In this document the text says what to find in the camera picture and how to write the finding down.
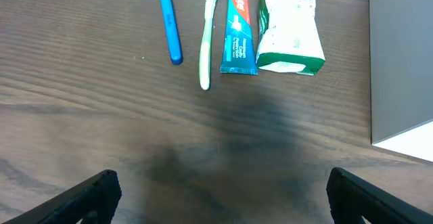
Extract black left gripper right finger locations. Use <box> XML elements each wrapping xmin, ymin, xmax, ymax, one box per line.
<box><xmin>326</xmin><ymin>167</ymin><xmax>432</xmax><ymax>224</ymax></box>

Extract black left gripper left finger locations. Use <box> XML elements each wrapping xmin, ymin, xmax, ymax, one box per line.
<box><xmin>5</xmin><ymin>169</ymin><xmax>122</xmax><ymax>224</ymax></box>

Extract blue disposable razor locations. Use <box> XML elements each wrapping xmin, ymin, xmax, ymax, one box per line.
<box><xmin>160</xmin><ymin>0</ymin><xmax>183</xmax><ymax>65</ymax></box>

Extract green and white soap packet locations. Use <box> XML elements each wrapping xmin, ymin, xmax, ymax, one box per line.
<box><xmin>256</xmin><ymin>0</ymin><xmax>325</xmax><ymax>76</ymax></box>

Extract red and teal toothpaste tube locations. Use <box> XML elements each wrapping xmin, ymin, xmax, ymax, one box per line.
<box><xmin>220</xmin><ymin>0</ymin><xmax>258</xmax><ymax>75</ymax></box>

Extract white box with pink interior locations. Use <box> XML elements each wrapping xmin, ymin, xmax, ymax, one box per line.
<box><xmin>369</xmin><ymin>0</ymin><xmax>432</xmax><ymax>161</ymax></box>

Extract green and white toothbrush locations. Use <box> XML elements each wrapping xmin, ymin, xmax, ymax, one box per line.
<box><xmin>199</xmin><ymin>0</ymin><xmax>217</xmax><ymax>91</ymax></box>

